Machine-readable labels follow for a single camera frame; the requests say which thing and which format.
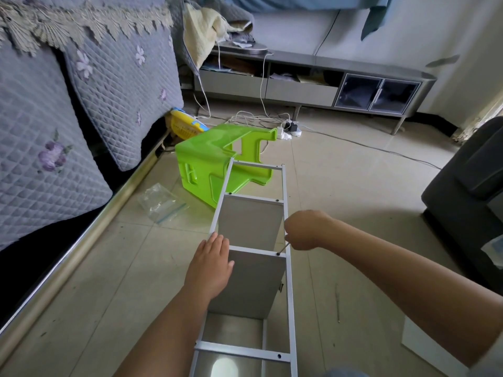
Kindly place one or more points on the person's left hand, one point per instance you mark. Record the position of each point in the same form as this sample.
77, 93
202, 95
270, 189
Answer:
208, 269

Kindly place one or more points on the person's right hand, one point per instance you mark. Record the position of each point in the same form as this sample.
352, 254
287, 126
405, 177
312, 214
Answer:
308, 230

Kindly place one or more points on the white wooden board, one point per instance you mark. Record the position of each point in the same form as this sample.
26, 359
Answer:
432, 348
247, 282
250, 223

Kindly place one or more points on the clear plastic screw bag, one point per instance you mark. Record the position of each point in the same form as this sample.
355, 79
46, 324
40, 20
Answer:
161, 204

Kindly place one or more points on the white metal frame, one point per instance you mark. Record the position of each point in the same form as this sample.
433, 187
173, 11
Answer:
264, 345
244, 352

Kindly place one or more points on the person's left forearm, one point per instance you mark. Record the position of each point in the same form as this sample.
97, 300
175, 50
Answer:
157, 341

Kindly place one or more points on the person's right forearm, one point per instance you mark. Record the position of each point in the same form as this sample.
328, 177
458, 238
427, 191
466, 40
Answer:
416, 286

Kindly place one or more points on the person's white shirt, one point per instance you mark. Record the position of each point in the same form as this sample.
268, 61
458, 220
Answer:
491, 359

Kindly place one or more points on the white power strip with plugs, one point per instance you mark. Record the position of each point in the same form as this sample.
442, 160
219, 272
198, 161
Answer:
292, 129

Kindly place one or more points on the green plastic stool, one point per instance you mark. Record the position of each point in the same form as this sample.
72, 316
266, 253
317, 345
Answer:
204, 165

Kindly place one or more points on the yellow plastic basket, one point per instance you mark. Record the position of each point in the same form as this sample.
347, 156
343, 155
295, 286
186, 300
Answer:
185, 125

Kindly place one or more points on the grey marble TV cabinet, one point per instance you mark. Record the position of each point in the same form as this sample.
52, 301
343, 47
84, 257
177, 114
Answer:
314, 78

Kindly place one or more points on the grey sofa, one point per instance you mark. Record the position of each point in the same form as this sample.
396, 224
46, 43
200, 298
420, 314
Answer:
468, 208

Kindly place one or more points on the patterned beige curtain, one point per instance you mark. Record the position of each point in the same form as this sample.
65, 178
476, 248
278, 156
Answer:
479, 121

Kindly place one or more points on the grey textured furniture cover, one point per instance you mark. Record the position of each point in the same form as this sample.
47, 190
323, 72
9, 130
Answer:
63, 121

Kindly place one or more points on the pile of pale cloth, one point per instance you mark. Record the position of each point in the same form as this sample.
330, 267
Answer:
204, 31

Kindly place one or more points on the blue cloth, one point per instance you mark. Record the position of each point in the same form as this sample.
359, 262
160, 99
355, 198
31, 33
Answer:
314, 2

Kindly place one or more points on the chrome metal base rail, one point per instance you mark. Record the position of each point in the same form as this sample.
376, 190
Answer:
78, 255

